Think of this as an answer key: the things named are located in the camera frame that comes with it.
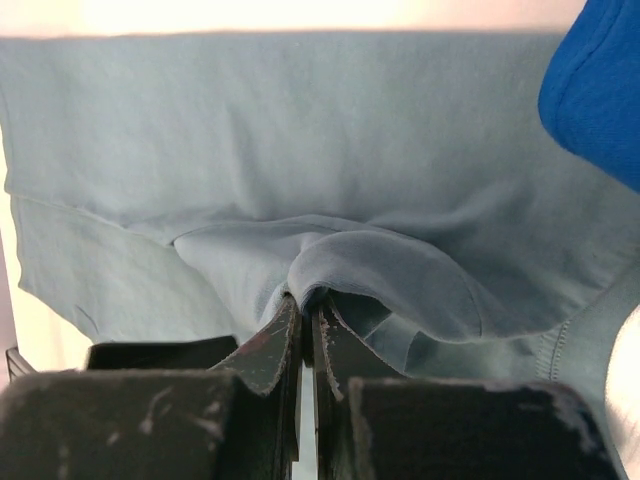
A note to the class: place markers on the grey-blue t shirt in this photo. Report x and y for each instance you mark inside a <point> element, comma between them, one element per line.
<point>169,192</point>

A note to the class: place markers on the royal blue t shirt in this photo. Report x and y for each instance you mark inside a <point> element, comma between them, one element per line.
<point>589,97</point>

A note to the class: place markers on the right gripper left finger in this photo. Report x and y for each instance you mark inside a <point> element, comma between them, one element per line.
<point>237,420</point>

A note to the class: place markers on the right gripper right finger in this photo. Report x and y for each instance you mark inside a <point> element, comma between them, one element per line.
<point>373,422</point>

